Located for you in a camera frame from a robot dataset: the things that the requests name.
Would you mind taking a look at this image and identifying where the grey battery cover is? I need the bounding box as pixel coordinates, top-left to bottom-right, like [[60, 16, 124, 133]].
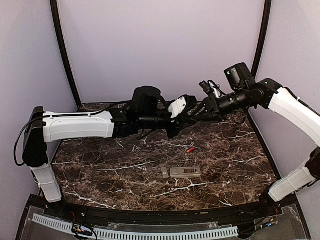
[[161, 167, 169, 179]]

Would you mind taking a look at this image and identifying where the white remote control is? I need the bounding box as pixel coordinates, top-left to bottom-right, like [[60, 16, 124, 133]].
[[169, 167, 201, 179]]

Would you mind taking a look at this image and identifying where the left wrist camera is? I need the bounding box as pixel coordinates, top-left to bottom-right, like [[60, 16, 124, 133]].
[[168, 95, 197, 120]]

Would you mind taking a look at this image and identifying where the white slotted cable duct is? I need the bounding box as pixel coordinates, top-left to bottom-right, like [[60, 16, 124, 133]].
[[32, 213, 239, 240]]

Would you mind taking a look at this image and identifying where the black vertical frame post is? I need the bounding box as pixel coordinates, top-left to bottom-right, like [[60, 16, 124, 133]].
[[251, 0, 272, 77], [49, 0, 82, 108]]

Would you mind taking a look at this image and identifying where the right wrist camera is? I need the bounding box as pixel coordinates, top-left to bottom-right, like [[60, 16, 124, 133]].
[[199, 79, 222, 99]]

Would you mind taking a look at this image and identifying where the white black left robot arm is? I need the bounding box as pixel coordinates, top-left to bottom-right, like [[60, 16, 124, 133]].
[[18, 86, 197, 218]]

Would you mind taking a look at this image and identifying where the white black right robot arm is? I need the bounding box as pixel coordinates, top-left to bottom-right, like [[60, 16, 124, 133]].
[[192, 62, 320, 217]]

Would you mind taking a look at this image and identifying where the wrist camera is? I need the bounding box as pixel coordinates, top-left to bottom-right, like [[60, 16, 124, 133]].
[[168, 95, 197, 120], [199, 79, 222, 99]]

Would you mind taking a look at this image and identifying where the black front rail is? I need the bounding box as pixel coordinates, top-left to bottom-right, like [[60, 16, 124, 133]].
[[27, 193, 298, 227]]

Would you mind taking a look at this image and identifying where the red battery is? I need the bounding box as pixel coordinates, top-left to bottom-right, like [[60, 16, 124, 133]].
[[187, 147, 195, 153]]

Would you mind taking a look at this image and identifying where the black vertical frame post right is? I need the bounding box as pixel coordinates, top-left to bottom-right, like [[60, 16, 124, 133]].
[[251, 0, 272, 77]]

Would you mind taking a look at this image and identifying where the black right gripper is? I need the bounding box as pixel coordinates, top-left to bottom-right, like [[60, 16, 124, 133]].
[[191, 86, 251, 123]]

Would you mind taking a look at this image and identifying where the black vertical frame post left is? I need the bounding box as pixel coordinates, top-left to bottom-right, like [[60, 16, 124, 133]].
[[49, 0, 82, 108]]

